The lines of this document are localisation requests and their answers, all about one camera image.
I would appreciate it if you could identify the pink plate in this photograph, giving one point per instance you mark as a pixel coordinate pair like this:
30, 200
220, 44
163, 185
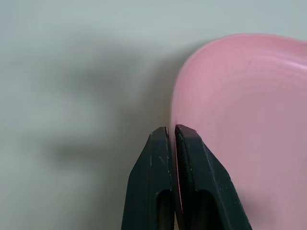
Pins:
244, 107

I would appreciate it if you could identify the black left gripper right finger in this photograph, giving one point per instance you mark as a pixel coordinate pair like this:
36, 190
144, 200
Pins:
211, 189

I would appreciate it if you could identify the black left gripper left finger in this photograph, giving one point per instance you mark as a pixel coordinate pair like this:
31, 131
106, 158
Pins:
146, 182

